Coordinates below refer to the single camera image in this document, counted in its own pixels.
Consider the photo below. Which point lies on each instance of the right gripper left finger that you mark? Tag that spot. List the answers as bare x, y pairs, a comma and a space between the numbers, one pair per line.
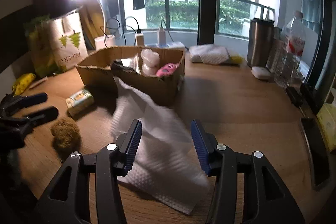
66, 198

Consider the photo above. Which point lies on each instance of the yellow wrapped packet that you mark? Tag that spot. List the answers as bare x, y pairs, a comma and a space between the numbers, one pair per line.
22, 83

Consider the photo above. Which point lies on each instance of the white plug charger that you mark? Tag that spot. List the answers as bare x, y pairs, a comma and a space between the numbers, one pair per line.
161, 36

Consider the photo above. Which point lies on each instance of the steel thermos tumbler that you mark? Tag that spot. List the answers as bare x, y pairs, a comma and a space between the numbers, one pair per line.
261, 36

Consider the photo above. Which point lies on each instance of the green yellow snack bag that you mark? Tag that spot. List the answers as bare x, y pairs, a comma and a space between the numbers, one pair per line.
38, 35

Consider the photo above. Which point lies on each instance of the bag of cotton swabs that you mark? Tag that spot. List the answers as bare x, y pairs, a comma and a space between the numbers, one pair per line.
132, 63

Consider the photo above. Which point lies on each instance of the balcony railing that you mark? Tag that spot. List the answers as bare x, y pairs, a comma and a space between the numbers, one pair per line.
232, 16

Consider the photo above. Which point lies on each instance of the white textured cloth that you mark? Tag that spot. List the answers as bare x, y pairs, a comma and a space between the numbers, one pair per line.
164, 166

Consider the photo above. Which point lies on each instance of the blue white flat box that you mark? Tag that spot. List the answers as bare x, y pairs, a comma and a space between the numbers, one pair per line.
168, 45

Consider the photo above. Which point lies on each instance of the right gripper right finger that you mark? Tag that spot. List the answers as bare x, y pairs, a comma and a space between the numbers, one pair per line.
266, 197

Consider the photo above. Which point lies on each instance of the small tissue packet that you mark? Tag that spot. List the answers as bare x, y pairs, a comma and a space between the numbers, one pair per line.
79, 102

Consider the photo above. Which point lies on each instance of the white charger adapter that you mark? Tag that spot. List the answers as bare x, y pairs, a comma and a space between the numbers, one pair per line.
139, 39

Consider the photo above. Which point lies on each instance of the folded white towel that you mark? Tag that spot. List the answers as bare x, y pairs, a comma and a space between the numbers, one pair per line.
214, 55

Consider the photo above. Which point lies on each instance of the yellow tissue pack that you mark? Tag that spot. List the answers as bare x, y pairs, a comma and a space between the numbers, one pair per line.
326, 118

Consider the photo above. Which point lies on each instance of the pink plush toy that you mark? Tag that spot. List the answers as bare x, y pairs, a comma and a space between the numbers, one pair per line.
167, 70

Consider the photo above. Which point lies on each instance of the white desk lamp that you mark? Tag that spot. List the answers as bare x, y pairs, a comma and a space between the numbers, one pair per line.
93, 21

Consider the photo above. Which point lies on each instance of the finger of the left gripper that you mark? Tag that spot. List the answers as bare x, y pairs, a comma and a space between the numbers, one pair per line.
39, 117
12, 104

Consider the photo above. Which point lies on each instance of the bubble wrap roll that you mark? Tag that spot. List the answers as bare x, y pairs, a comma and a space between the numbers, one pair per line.
150, 62

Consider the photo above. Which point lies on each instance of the brown cardboard box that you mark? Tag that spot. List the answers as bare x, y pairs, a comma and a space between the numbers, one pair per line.
95, 70

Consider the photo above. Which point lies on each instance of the grey dotted sock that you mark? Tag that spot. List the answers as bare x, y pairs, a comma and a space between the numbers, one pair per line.
117, 65

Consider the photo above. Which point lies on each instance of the paper cup package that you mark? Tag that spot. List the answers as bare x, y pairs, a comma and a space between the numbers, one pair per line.
67, 40

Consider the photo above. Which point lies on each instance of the clear water bottle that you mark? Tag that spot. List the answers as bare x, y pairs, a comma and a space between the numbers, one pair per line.
293, 39

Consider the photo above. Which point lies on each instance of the white earbuds case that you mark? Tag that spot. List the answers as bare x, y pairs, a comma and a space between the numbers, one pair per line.
261, 73

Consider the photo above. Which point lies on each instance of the small pink white knife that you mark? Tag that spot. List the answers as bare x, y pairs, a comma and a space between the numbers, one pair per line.
38, 82

